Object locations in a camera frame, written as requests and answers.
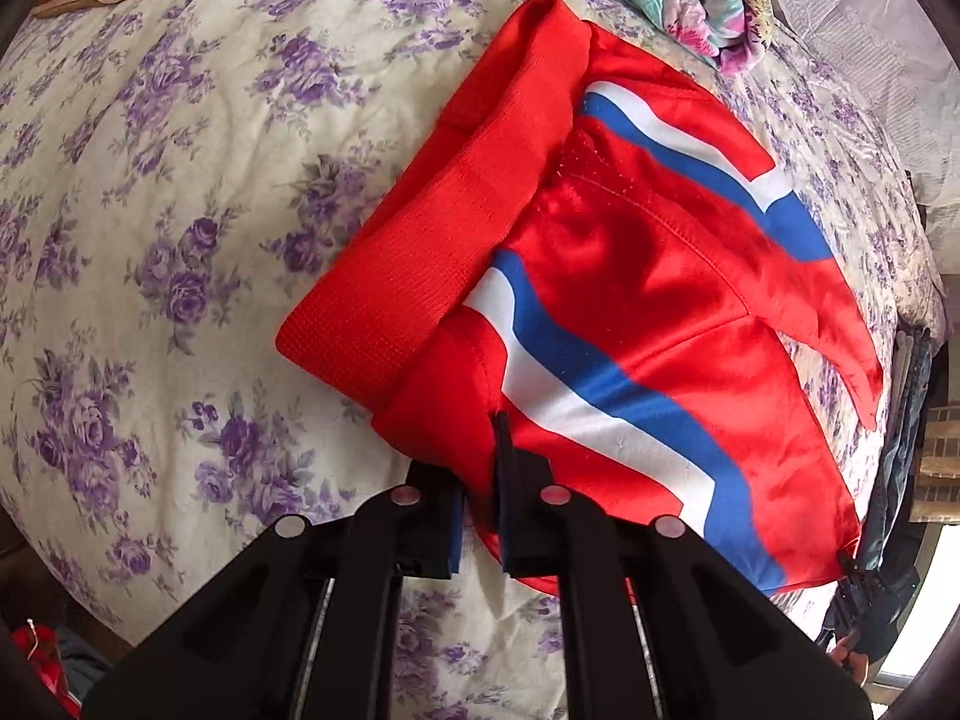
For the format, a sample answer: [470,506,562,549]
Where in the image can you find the beige checkered curtain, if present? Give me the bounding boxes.
[910,403,960,525]

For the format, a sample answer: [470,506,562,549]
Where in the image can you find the red pants with stripes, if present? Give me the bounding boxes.
[277,0,884,593]

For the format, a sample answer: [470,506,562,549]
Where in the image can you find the white lace headboard cover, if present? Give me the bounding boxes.
[778,0,958,224]

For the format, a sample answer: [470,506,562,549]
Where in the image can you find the blue jeans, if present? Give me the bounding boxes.
[815,327,935,663]

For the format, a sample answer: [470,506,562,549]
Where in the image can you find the purple floral bed sheet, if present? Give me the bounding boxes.
[2,0,944,718]

